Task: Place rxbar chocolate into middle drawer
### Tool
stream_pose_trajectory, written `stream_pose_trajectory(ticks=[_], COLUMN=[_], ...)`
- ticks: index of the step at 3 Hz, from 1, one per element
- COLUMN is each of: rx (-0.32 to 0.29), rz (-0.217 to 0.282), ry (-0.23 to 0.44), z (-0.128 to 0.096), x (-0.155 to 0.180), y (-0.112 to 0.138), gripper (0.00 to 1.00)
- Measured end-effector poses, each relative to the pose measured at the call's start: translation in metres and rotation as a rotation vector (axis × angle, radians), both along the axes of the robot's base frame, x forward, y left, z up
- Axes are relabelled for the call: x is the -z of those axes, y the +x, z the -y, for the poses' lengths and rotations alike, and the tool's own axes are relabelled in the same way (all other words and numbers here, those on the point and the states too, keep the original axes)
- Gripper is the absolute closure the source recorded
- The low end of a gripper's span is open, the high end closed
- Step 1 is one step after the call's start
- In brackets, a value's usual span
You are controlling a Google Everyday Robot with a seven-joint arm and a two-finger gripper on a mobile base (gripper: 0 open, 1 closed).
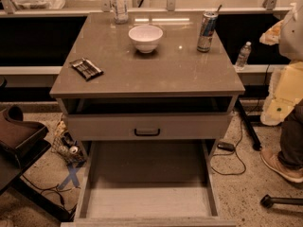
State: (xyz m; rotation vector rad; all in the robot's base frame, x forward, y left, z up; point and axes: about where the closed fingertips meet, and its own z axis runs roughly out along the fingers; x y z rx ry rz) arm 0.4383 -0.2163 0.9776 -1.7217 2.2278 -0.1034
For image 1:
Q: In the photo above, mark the dark rxbar chocolate wrapper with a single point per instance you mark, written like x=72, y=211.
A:
x=86, y=68

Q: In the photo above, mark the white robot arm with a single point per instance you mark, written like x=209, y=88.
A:
x=286, y=84

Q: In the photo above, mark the grey drawer cabinet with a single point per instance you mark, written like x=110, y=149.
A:
x=174, y=78

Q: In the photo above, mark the open bottom drawer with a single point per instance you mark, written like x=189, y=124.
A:
x=148, y=184

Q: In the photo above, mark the white ceramic bowl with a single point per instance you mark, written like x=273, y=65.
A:
x=145, y=38

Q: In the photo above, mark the energy drink can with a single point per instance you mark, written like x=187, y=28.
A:
x=207, y=29

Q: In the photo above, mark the black power adapter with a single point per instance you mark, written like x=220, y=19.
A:
x=226, y=146

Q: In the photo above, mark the small water bottle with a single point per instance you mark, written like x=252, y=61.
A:
x=243, y=56

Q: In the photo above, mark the clear bottle with label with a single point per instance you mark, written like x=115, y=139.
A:
x=119, y=8

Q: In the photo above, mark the tan shoe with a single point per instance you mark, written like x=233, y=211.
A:
x=271, y=160

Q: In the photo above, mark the black chair leg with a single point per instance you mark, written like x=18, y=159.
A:
x=268, y=201

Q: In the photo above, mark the closed drawer with black handle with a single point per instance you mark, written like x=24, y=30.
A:
x=164, y=126

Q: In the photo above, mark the wire basket with cans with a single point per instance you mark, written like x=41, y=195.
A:
x=65, y=146

